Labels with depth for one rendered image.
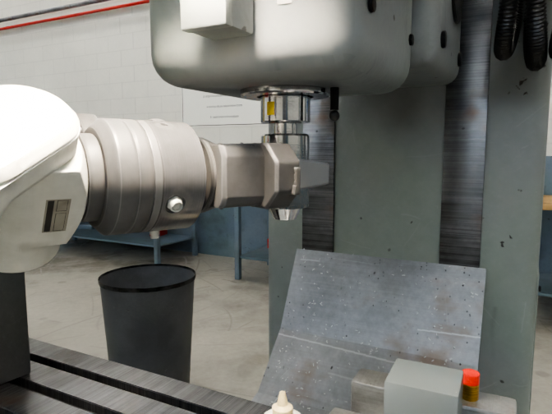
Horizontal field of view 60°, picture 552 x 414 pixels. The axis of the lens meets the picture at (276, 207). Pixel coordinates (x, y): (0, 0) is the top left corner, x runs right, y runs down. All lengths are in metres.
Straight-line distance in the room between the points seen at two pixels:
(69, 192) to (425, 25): 0.38
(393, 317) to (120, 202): 0.55
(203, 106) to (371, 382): 5.35
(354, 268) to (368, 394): 0.36
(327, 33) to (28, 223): 0.24
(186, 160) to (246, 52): 0.10
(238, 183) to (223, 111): 5.21
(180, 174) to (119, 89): 6.30
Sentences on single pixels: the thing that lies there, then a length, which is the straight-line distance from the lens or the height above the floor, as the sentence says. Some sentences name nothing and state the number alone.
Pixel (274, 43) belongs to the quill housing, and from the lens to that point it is 0.38.
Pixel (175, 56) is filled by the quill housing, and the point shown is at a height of 1.33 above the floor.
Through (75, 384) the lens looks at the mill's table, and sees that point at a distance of 0.80.
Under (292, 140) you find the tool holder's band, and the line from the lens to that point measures 0.44.
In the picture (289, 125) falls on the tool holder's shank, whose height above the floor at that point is 1.28.
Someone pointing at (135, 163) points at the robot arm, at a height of 1.24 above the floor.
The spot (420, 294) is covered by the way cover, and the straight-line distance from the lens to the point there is 0.80.
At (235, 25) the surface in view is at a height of 1.34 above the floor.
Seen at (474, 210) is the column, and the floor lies 1.16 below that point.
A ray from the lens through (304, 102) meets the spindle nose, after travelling 0.45.
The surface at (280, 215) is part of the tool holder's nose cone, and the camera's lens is 0.46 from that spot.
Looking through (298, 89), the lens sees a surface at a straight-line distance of 0.43.
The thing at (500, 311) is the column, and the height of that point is 1.01.
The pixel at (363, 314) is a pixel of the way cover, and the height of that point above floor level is 0.99.
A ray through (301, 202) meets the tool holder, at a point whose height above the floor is 1.20.
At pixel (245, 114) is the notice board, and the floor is 1.64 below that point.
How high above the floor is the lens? 1.25
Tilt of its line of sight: 7 degrees down
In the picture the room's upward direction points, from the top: straight up
